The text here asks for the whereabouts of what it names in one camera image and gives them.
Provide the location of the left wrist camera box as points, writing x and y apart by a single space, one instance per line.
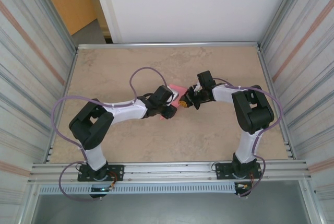
174 96

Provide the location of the white door frame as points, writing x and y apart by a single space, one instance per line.
107 7

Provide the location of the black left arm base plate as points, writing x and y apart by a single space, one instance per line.
117 173

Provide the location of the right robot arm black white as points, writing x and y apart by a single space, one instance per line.
253 114

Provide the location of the wide aluminium mounting rail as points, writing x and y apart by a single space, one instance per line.
169 173

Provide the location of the long aluminium table edge rail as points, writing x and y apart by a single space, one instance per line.
169 45

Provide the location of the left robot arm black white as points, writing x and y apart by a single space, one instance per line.
88 127

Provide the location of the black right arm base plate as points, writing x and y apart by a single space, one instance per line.
221 171

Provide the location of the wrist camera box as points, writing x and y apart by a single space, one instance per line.
174 96
196 87

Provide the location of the pink square paper sheet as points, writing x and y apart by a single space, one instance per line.
176 88

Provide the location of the aluminium side rail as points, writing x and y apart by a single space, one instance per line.
62 104
276 91

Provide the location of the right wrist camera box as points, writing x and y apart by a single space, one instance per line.
196 87

